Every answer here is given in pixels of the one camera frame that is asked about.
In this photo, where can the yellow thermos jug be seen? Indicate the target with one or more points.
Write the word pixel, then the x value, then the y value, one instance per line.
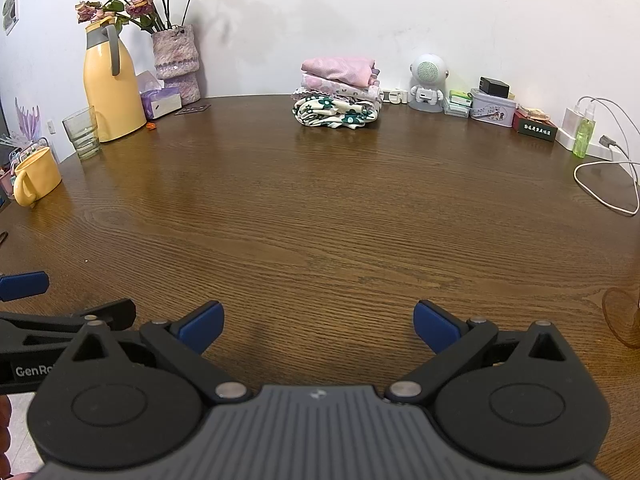
pixel 107 95

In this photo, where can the purple tissue pack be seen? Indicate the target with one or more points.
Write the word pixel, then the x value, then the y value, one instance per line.
pixel 160 102

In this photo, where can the white robot speaker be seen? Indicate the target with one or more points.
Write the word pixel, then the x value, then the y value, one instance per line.
pixel 427 77

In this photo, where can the clear drinking glass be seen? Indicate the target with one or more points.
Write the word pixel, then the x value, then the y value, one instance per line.
pixel 82 132

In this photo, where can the dark flat card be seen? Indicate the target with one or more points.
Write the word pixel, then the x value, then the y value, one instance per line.
pixel 192 109

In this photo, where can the small tan packet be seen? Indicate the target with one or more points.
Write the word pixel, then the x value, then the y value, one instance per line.
pixel 534 112

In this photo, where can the white green floral folded cloth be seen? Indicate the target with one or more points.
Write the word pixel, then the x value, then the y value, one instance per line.
pixel 325 112

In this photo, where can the white plug adapter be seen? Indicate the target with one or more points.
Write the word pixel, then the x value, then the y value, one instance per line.
pixel 395 96

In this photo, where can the yellow mug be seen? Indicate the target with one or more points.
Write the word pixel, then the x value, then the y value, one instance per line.
pixel 40 175

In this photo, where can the lilac scalloped folded cloth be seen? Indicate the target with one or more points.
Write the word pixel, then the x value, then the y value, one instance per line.
pixel 301 94

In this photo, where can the green spray bottle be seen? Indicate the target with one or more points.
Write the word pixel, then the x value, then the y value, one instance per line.
pixel 584 135

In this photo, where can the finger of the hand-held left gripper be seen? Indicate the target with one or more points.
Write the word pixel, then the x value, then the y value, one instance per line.
pixel 110 312
pixel 22 286

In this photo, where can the black charger block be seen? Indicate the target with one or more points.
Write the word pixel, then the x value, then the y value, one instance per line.
pixel 494 86

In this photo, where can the purple artificial plant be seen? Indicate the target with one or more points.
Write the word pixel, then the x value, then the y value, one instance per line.
pixel 27 120

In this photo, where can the green and white box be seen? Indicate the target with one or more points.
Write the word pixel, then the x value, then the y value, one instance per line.
pixel 457 105

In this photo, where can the white wall charger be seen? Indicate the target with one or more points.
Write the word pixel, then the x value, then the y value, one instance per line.
pixel 572 119

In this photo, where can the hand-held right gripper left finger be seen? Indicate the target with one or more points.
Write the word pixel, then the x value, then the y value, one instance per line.
pixel 200 327

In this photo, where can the wall picture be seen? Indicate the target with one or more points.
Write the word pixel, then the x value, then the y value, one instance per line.
pixel 10 7

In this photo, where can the grey tin box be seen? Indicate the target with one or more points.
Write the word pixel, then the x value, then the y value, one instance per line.
pixel 492 109

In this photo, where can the white power strip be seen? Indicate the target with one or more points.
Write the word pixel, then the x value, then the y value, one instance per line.
pixel 567 140

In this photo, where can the dark red box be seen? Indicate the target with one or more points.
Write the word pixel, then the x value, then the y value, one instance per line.
pixel 535 130

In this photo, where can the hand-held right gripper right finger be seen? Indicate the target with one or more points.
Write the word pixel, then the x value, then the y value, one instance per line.
pixel 436 327

